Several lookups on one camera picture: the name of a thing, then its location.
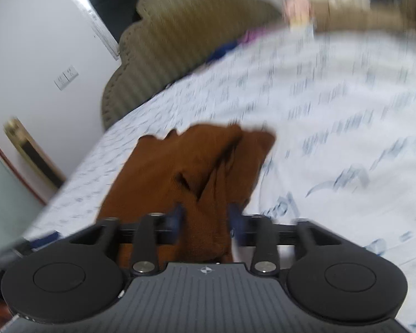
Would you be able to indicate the olive striped padded headboard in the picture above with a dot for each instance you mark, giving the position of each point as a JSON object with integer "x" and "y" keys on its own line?
{"x": 172, "y": 38}

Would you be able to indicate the white script-print bed sheet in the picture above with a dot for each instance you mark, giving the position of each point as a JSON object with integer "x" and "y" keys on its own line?
{"x": 343, "y": 108}

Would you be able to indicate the pink crumpled garment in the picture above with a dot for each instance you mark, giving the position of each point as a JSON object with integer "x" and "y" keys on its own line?
{"x": 298, "y": 12}

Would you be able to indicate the gold tower fan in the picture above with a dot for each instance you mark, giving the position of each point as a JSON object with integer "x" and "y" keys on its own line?
{"x": 33, "y": 154}

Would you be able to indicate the brown knit sweater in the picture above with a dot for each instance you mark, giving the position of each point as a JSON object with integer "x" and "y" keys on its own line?
{"x": 205, "y": 169}

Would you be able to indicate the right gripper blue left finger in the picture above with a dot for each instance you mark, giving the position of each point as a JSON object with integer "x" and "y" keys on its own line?
{"x": 152, "y": 231}

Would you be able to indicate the navy blue garment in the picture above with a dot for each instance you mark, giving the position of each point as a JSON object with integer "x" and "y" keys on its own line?
{"x": 222, "y": 51}

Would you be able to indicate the beige tan jacket pile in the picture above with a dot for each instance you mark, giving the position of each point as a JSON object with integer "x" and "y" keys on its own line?
{"x": 364, "y": 15}

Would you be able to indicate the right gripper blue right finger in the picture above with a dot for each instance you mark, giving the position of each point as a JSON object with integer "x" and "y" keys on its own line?
{"x": 255, "y": 231}

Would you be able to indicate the purple garment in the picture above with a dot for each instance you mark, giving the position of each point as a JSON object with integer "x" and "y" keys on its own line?
{"x": 252, "y": 35}

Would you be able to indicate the white double wall socket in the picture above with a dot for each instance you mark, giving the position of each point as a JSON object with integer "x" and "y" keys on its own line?
{"x": 66, "y": 77}

